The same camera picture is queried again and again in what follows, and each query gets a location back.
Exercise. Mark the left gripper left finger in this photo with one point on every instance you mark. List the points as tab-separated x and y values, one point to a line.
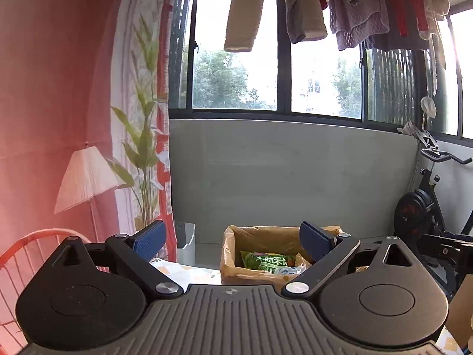
130	256

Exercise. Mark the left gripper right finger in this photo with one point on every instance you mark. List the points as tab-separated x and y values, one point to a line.
330	253

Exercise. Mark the white trash bin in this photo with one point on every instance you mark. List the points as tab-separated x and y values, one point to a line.
185	234

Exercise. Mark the brown cardboard box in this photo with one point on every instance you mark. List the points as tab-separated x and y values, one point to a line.
269	239

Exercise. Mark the green snack packet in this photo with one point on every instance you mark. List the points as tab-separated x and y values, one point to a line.
267	262

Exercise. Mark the black exercise bike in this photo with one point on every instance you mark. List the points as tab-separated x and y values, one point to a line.
419	223

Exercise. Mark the grey beige hanging garment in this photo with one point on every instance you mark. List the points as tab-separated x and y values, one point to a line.
304	20

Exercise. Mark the purple knit hanging garment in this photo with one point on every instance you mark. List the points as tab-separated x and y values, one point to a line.
353	21

